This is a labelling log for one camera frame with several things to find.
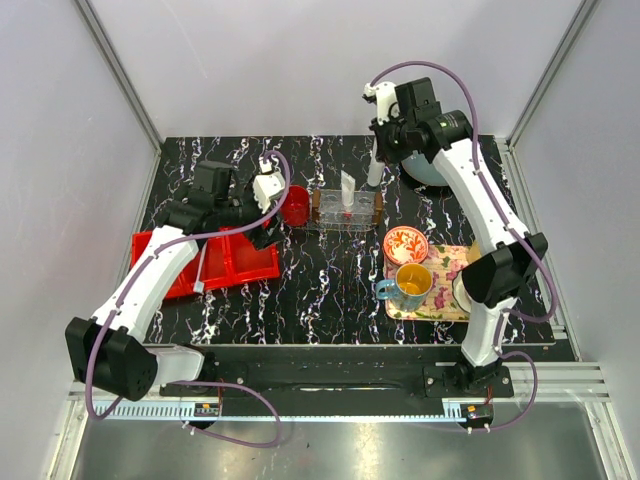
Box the red cup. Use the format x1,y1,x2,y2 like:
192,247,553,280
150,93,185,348
280,185,310,227

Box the floral rectangular tray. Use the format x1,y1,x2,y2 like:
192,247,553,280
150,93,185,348
383,243,476,322

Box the white toothpaste tube red cap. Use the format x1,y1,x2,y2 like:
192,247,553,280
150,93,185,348
341,170,356,218

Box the purple cable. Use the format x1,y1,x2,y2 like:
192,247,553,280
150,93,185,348
84,149,292,447
367,60,559,434

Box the teal ceramic plate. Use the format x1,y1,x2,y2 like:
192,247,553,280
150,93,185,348
401,152,448,187

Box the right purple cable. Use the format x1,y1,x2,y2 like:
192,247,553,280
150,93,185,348
367,60,559,434

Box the red plastic organizer bin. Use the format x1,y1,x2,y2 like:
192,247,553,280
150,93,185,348
130,227,282,300

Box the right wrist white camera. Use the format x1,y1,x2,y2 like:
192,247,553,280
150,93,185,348
363,81,400,125

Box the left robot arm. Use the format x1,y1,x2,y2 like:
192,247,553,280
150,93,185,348
65,150,291,401

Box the white toothbrush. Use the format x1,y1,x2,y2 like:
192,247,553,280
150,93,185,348
193,244,207,294

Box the white small bowl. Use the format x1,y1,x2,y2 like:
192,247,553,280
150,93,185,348
452,280,471,313

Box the orange floral bowl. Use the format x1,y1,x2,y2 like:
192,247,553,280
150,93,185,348
382,226,429,266

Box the blue mug yellow inside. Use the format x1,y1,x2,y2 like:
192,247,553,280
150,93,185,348
375,263,434,312

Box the clear acrylic toothbrush holder rack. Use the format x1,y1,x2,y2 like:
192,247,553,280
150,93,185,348
311,189,384,231

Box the white toothpaste tube black cap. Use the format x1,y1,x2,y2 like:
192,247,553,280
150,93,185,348
367,140,385,189

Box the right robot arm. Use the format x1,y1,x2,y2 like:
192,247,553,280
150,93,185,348
363,78,548,396

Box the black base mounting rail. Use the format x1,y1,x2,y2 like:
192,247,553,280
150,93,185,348
149,343,515,416

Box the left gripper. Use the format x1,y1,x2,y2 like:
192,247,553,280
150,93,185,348
216,176,286,249

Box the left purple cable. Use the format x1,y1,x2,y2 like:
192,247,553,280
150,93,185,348
84,149,292,447

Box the yellow cup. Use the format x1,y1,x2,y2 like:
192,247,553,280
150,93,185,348
466,241,482,264

